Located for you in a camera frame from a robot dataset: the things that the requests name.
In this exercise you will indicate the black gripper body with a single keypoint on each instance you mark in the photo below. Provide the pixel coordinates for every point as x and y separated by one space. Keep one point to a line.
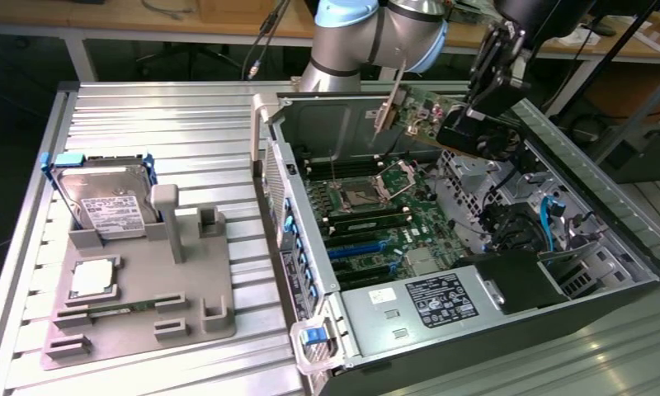
550 18

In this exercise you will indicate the graphics card with black fan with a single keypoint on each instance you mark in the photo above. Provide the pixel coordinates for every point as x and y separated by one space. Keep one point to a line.
418 111

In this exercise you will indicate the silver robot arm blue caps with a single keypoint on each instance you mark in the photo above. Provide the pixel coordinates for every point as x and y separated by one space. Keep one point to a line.
352 45

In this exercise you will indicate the black tripod pole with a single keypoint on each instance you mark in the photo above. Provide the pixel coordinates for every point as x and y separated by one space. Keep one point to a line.
619 41

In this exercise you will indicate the black monitor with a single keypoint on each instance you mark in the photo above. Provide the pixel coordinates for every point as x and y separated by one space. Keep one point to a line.
627 6

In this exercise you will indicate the perforated metal disk bay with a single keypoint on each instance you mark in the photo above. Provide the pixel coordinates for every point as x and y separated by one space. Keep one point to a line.
464 177

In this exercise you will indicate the metal socket cover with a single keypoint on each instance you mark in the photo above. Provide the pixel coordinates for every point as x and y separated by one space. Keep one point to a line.
399 179

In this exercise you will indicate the dark grey floor cabinet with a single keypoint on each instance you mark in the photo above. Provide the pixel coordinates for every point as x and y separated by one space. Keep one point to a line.
655 161

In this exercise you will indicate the socket locking lever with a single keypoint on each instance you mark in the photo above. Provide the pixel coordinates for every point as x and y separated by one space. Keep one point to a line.
335 169

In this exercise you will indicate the CPU socket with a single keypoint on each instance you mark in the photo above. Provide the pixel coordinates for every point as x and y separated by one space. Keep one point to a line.
358 194

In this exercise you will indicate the green motherboard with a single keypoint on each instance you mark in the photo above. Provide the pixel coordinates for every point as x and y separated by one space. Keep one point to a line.
418 231

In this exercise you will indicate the black RAM stick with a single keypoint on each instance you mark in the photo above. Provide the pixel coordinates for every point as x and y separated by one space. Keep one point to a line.
363 224

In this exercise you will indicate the silver chipset heat sink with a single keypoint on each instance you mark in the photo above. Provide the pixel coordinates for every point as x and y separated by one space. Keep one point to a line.
420 262

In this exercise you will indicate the long blue expansion slot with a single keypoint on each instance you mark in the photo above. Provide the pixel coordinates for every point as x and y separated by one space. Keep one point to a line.
358 250

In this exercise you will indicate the grey slotted disk bay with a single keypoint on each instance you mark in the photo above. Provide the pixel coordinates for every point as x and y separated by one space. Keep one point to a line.
578 276

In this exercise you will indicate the grey power supply unit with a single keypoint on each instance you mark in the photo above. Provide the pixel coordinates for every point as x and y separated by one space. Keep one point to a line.
363 326

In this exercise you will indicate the open black PC case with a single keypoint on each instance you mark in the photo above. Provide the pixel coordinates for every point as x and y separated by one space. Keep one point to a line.
472 363

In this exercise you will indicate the clear case latch blue tab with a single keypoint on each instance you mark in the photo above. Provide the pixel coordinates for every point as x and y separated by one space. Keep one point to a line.
314 336

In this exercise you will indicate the hard disk in blue caddy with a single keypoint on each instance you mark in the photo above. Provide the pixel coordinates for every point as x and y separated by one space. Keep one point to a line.
109 198

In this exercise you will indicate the grey parts rack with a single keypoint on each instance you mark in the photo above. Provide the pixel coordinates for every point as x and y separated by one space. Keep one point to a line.
143 288

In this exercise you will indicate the green RAM stick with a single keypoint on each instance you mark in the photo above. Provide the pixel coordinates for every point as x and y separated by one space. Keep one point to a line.
123 308

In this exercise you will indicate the silver CPU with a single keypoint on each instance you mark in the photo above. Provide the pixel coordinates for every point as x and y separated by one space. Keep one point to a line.
91 280

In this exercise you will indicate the grey case latch bracket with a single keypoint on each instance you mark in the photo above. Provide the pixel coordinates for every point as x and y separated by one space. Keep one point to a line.
264 107

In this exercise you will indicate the wooden desk white frame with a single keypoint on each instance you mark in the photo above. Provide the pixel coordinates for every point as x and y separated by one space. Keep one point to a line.
60 16

